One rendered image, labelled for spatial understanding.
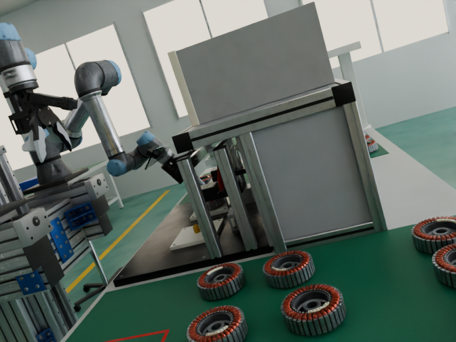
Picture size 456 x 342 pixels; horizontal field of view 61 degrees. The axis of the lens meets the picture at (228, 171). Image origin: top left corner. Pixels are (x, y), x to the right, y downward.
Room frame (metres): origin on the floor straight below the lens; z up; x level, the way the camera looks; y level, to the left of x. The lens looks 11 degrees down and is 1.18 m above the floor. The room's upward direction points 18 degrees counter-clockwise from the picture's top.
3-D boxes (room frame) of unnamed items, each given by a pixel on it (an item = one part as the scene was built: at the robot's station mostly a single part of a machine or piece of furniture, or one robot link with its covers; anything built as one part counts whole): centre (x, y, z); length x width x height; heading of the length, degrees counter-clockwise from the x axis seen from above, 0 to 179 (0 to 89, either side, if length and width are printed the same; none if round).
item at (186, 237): (1.21, 0.15, 0.78); 0.15 x 0.15 x 0.01; 77
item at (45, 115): (1.07, 0.44, 1.29); 0.09 x 0.08 x 0.12; 80
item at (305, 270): (0.81, -0.06, 0.77); 0.11 x 0.11 x 0.04
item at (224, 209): (1.44, 0.10, 0.78); 0.15 x 0.15 x 0.01; 77
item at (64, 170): (1.84, 0.78, 1.09); 0.15 x 0.15 x 0.10
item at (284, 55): (1.24, -0.18, 1.22); 0.44 x 0.39 x 0.20; 167
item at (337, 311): (0.63, -0.07, 0.77); 0.11 x 0.11 x 0.04
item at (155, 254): (1.32, 0.11, 0.76); 0.64 x 0.47 x 0.02; 167
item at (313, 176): (0.92, -0.19, 0.91); 0.28 x 0.03 x 0.32; 77
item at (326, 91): (1.25, -0.18, 1.09); 0.68 x 0.44 x 0.05; 167
